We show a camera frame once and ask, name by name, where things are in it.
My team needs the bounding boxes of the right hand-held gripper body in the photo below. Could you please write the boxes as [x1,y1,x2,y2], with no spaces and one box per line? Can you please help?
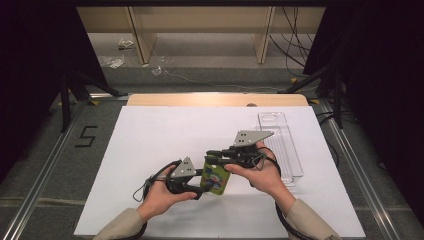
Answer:
[229,129,275,169]

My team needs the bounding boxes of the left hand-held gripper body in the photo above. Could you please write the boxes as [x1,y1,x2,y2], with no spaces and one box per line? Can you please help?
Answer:
[165,156,204,200]

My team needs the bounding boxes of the green cartoon print phone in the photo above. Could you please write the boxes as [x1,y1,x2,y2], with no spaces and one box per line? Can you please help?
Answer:
[199,159,232,196]

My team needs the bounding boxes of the clear plastic tray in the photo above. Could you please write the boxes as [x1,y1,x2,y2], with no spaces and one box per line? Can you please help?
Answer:
[256,111,304,187]

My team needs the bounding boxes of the person's right hand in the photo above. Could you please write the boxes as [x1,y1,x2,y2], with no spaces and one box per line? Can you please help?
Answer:
[223,141,297,216]

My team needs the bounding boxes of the person's left hand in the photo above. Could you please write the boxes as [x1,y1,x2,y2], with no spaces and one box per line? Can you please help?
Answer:
[136,164,198,225]

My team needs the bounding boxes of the white board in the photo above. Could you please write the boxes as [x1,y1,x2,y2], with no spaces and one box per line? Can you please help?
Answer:
[73,105,367,238]

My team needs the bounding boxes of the light wooden table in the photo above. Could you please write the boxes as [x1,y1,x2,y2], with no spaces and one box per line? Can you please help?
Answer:
[126,93,309,108]

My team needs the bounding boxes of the black metal stand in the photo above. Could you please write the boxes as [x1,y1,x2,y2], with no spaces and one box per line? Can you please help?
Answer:
[59,71,129,134]
[284,33,344,130]

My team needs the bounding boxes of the light wooden bench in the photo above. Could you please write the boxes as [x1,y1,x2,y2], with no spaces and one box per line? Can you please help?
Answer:
[76,6,326,65]

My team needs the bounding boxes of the black curtain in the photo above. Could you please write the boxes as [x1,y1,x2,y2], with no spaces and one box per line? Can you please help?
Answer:
[0,0,109,174]
[303,0,424,231]

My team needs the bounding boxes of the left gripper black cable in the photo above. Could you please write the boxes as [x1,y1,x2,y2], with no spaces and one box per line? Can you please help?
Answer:
[132,159,183,240]

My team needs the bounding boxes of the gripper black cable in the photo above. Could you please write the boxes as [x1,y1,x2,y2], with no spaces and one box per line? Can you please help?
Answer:
[132,159,183,240]
[249,146,316,240]

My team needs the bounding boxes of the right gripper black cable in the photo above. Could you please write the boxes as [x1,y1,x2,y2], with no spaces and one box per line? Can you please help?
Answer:
[249,146,316,240]

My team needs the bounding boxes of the black cable beside table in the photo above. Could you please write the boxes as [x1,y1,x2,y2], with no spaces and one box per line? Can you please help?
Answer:
[314,109,344,168]

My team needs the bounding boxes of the aluminium floor rail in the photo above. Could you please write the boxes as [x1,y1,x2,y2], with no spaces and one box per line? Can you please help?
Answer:
[318,99,401,240]
[1,99,86,240]

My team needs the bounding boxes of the black floor cables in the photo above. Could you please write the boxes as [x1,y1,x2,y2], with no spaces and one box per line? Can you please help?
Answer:
[269,6,316,78]

